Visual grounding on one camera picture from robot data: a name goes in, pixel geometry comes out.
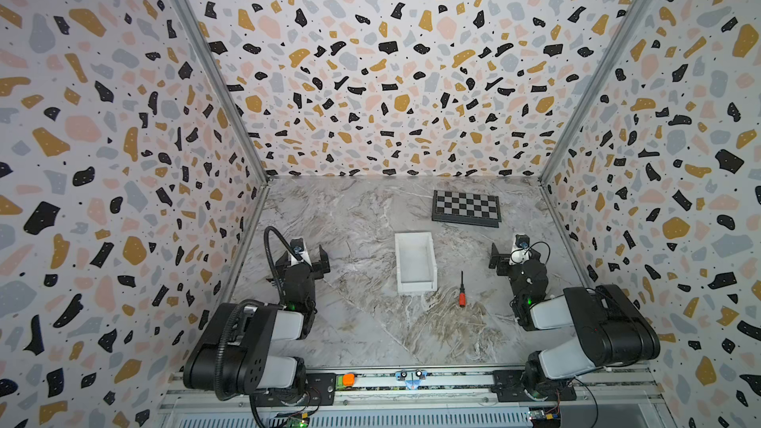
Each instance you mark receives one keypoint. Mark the aluminium mounting rail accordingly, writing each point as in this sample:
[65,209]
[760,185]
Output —
[474,386]

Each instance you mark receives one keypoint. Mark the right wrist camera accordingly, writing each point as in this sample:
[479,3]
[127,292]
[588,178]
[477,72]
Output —
[520,249]

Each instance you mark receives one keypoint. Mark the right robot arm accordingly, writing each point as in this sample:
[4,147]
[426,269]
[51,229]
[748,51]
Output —
[609,331]

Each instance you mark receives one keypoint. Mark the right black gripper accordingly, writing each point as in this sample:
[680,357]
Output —
[499,261]

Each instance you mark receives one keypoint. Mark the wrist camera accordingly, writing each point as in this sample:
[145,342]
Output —
[299,248]
[520,249]

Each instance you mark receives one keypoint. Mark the blue clip on rail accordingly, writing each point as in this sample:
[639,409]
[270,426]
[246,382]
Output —
[411,377]

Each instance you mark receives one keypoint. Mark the black white checkerboard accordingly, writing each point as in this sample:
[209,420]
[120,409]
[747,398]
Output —
[466,208]

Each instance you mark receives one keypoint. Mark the white plastic bin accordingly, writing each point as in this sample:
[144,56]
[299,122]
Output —
[416,268]

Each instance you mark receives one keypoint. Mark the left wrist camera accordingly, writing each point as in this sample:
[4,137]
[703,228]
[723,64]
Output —
[299,248]

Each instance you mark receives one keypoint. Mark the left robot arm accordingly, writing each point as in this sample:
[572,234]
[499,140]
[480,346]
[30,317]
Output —
[232,357]

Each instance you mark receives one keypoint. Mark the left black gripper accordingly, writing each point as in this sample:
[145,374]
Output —
[323,267]

